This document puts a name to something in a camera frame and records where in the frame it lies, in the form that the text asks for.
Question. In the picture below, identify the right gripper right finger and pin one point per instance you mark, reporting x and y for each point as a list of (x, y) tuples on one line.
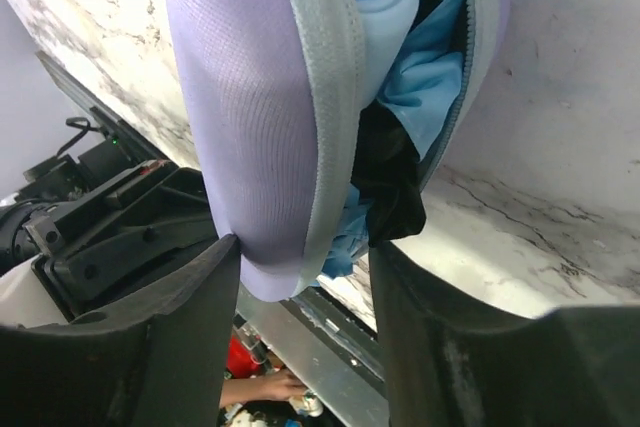
[(452, 360)]

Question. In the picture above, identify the blue folding umbrella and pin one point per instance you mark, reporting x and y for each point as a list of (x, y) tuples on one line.
[(415, 74)]

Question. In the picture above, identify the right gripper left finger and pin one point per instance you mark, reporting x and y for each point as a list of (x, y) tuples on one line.
[(155, 357)]

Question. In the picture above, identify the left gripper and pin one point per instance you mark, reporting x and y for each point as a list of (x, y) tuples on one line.
[(134, 229)]

